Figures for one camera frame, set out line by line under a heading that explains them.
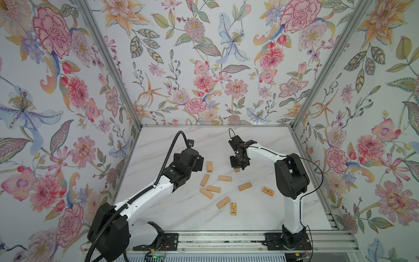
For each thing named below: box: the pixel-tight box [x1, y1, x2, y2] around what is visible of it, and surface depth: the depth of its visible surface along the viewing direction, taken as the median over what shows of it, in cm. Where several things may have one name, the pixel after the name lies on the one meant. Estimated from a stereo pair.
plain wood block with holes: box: [206, 185, 221, 194], surface depth 92 cm
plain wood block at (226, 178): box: [218, 175, 232, 182], surface depth 97 cm
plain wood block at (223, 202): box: [216, 196, 231, 210], surface depth 87 cm
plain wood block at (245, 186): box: [237, 182, 253, 192], surface depth 92 cm
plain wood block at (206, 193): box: [199, 187, 214, 200], surface depth 90 cm
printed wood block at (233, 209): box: [230, 202, 237, 216], surface depth 85 cm
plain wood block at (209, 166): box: [206, 161, 213, 174], surface depth 100 cm
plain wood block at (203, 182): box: [200, 173, 210, 187], surface depth 96 cm
